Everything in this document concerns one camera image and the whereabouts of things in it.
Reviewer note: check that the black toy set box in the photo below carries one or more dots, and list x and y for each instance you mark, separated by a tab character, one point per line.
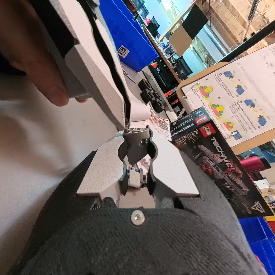
217	163

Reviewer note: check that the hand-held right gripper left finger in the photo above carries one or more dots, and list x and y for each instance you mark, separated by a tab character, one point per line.
101	169

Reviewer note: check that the toy sticker sheet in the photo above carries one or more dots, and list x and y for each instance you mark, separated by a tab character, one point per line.
160	123

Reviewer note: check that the black toy wheel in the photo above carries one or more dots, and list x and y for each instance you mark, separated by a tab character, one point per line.
156	95
145	84
158	106
147	96

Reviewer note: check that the black metal pole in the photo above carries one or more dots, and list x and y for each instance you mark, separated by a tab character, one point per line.
247	43

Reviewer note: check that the blue plastic crate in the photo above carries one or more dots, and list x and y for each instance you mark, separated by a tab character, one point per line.
257	242

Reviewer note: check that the printed instruction sheet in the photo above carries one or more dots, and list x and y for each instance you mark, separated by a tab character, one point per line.
236	96

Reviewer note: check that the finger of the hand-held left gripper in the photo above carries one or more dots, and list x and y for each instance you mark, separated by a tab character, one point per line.
111	53
98	86

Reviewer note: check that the grey toy panel piece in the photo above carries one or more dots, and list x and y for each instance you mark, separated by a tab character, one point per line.
137	146

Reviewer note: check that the grey desk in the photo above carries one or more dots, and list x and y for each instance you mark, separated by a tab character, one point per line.
32	146

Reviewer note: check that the person's left hand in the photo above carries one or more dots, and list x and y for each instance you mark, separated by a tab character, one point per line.
28	43

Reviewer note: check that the square marker tag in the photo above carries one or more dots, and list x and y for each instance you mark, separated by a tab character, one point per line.
123	51

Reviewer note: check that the white instruction booklet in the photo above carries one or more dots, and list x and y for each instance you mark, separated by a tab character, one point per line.
139	111

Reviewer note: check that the grey toy brick assembly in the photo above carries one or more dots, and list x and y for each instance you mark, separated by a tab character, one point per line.
135	177

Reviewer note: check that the wooden clipboard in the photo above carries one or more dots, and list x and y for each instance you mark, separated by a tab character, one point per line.
247	146

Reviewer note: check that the pink metal bottle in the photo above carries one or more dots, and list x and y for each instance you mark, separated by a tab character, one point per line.
253	163

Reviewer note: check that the blue plastic bin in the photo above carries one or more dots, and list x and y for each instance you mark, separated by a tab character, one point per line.
129	32

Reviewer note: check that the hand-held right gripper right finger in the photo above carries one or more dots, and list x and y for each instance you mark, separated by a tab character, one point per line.
171	174

